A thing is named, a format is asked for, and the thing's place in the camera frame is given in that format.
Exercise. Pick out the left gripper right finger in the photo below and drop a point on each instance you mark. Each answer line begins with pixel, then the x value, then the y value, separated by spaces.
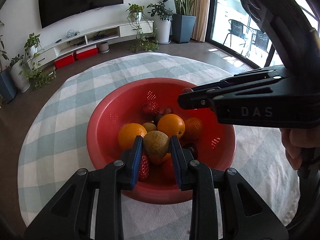
pixel 244 213

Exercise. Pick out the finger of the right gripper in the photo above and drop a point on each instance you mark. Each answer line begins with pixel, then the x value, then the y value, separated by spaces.
pixel 258 95
pixel 244 78

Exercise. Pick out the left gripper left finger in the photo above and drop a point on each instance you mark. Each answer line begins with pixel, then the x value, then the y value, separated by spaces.
pixel 68 214

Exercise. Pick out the large orange fruit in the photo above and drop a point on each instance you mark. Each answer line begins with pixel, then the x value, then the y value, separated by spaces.
pixel 171 124

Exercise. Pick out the small brown longan fruit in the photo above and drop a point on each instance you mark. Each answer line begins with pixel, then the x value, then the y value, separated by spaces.
pixel 149 126

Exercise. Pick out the red plastic colander bowl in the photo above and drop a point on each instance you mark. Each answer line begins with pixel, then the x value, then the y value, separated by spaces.
pixel 214 146

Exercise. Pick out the small red cherry tomato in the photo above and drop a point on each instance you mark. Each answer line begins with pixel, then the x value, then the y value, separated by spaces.
pixel 187 90

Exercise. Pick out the round red tomato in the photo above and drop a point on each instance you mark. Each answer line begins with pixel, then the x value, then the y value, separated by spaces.
pixel 167 111

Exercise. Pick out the big red strawberry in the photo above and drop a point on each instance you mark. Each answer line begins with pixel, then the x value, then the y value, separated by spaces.
pixel 150 108

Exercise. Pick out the small orange fruit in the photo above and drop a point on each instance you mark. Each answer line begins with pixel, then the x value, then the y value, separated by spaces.
pixel 160 161

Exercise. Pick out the person's right hand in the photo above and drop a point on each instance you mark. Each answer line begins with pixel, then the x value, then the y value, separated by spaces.
pixel 294 140

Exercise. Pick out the orange fruit far in bowl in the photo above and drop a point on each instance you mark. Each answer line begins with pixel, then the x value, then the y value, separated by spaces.
pixel 193 127

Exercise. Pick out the orange fruit in bowl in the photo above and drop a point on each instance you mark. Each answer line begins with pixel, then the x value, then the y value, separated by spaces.
pixel 193 127
pixel 128 133

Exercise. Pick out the black balcony chair right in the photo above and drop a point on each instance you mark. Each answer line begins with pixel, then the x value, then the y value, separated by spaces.
pixel 258 39

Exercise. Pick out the black balcony chair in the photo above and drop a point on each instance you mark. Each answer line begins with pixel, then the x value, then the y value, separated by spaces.
pixel 240 30
pixel 258 39

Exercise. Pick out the black balcony chair left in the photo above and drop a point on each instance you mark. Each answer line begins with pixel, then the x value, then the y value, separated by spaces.
pixel 240 30

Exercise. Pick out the checkered green white tablecloth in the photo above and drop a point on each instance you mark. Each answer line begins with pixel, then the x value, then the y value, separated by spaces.
pixel 55 145

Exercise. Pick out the tall plant blue pot right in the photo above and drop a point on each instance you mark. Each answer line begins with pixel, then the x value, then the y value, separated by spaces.
pixel 182 21

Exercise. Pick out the tall plant blue pot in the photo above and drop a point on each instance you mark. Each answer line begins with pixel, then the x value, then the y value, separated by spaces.
pixel 8 88
pixel 182 21

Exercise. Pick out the trailing plant on console right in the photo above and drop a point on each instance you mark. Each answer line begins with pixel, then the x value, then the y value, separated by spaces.
pixel 143 28

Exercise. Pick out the trailing plant on console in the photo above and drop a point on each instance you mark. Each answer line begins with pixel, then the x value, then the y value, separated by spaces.
pixel 32 66
pixel 143 28

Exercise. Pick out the beige curtain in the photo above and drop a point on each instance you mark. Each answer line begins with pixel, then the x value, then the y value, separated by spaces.
pixel 200 10

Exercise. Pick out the plant in white tall pot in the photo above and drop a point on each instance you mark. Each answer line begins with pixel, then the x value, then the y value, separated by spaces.
pixel 162 18

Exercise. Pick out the small grey pot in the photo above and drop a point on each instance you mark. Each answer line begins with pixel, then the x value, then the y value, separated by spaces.
pixel 103 47

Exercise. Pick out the white tv console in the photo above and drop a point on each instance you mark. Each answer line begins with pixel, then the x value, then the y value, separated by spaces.
pixel 112 33

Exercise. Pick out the right red storage box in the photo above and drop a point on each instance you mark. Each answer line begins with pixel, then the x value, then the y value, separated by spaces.
pixel 86 53

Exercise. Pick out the red storage box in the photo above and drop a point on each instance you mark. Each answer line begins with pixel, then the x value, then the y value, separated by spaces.
pixel 86 53
pixel 64 61

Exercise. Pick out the tall plant blue pot left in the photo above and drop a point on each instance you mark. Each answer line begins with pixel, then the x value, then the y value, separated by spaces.
pixel 8 88

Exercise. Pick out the left red storage box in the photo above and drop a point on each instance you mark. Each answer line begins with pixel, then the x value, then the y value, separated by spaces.
pixel 64 61

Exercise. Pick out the trailing plant on console left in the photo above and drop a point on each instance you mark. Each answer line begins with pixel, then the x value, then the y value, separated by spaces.
pixel 32 66

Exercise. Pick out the plant in white ribbed pot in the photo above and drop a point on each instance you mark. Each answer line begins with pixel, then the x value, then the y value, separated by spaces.
pixel 16 70

